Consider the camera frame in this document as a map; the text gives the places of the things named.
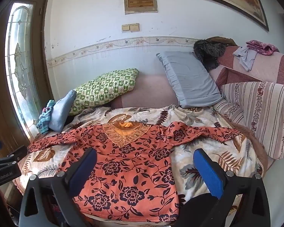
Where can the dark fur coat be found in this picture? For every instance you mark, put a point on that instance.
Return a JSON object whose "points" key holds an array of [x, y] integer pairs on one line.
{"points": [[208, 52]]}

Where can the framed wall plaque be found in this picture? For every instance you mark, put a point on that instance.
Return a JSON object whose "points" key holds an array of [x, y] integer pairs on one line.
{"points": [[140, 2]]}

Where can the leaf print fleece blanket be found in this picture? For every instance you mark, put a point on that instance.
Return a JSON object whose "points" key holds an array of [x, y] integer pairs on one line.
{"points": [[203, 170]]}

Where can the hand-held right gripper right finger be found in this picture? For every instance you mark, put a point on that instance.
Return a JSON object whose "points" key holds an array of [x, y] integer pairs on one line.
{"points": [[209, 170]]}

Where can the teal striped knit sweater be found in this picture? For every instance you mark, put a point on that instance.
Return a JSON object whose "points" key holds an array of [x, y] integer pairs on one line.
{"points": [[45, 117]]}

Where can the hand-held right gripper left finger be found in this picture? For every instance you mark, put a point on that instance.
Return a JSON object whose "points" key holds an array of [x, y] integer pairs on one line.
{"points": [[84, 166]]}

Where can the grey-blue pillow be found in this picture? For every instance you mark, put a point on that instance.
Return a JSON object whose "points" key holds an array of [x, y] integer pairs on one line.
{"points": [[189, 80]]}

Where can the orange floral shirt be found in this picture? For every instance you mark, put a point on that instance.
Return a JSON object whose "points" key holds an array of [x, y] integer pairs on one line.
{"points": [[132, 167]]}

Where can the stained glass window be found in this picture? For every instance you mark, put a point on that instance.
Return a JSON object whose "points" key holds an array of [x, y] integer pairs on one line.
{"points": [[20, 68]]}

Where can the green checked pillow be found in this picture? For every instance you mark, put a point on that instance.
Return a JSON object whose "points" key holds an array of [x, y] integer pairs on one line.
{"points": [[104, 87]]}

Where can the pink sofa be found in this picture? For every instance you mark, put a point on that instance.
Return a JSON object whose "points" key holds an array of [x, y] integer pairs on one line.
{"points": [[269, 68]]}

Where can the lavender garment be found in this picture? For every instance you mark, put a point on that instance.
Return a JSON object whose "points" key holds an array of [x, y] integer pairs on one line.
{"points": [[247, 56]]}

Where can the light blue fleece cloth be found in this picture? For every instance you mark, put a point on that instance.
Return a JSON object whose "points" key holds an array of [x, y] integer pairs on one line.
{"points": [[60, 113]]}

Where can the beige wall switch panel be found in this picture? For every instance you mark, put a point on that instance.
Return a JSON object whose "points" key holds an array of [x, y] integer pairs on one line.
{"points": [[130, 27]]}

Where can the pink patterned garment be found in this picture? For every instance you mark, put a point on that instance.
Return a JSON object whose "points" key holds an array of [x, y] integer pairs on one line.
{"points": [[262, 47]]}

